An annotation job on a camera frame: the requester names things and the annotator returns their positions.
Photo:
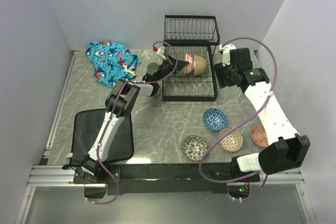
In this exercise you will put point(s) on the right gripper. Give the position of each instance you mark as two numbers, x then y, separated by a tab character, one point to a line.
220	71

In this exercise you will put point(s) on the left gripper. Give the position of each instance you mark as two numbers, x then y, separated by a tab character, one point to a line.
180	64

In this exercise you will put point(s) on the orange floral bowl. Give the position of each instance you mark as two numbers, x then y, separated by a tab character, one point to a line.
190	66

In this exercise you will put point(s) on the white beige bowl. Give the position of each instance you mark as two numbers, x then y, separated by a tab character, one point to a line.
199	65

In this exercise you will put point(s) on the black wire dish rack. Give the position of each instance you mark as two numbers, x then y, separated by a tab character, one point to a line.
194	39

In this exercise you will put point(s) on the black leaf pattern bowl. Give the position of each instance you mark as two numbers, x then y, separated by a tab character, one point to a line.
193	147

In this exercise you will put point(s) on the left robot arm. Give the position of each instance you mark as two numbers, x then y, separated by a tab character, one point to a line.
103	136

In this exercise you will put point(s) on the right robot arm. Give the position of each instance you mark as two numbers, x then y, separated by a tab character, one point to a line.
286	147

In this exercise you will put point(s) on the blue triangle pattern bowl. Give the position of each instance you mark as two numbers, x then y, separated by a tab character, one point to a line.
214	119

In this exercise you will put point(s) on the brown mosaic pattern bowl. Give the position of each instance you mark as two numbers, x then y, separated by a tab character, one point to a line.
232	142

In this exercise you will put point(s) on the blue shark print cloth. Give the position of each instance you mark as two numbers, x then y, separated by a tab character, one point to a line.
111	62

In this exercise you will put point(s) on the red geometric pattern bowl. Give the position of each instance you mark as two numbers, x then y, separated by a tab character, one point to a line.
258	135

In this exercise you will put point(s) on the black drying mat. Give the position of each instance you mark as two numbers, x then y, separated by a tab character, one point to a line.
87	125

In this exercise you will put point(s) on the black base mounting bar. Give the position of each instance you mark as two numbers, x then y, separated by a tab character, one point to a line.
161	178

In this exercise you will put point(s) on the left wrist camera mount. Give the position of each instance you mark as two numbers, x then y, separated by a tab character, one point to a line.
160	52

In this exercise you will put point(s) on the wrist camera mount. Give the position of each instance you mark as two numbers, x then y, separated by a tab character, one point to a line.
225	51
160	52

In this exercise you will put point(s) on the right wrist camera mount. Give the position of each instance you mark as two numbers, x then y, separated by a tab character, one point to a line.
225	51

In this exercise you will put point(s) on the aluminium frame rail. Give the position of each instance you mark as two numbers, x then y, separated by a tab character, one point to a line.
158	131

